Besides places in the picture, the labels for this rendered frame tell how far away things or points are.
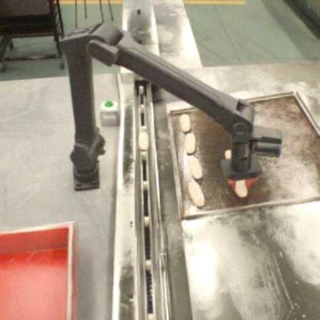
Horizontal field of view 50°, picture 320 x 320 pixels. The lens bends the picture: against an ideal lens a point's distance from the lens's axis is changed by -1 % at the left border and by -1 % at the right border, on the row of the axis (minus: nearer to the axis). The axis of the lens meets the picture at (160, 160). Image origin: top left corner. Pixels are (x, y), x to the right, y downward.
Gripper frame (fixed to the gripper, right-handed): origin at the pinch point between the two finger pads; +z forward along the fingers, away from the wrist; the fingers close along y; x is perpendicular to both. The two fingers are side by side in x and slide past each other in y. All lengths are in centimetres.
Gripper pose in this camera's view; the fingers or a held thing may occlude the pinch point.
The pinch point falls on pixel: (240, 186)
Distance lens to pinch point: 103.7
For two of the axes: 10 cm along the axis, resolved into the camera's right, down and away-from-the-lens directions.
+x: -0.9, -6.9, 7.2
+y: 9.9, -1.6, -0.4
